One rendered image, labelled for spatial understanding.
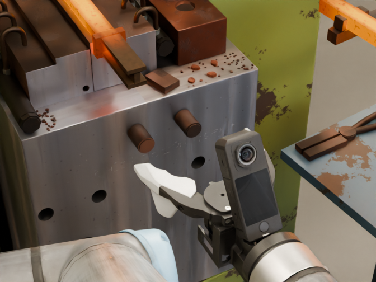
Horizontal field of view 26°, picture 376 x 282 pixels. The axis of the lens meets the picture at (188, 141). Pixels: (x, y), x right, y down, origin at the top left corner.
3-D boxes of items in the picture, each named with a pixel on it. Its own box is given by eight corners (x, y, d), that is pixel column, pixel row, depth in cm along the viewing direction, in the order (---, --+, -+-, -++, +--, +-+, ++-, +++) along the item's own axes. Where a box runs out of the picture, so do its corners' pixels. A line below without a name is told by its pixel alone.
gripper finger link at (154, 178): (123, 210, 97) (193, 235, 94) (121, 173, 93) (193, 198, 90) (136, 193, 99) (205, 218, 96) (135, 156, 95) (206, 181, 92)
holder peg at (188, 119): (202, 135, 122) (202, 121, 120) (186, 140, 121) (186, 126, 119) (189, 120, 124) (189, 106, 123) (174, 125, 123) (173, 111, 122)
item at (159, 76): (144, 81, 122) (144, 75, 121) (159, 73, 124) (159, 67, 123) (164, 94, 120) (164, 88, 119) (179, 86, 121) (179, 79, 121)
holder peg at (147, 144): (155, 150, 119) (155, 136, 117) (139, 156, 118) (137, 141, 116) (144, 135, 122) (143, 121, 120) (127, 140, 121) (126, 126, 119)
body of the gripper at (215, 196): (192, 235, 96) (243, 308, 88) (192, 182, 90) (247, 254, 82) (248, 215, 99) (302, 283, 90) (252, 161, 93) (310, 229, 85)
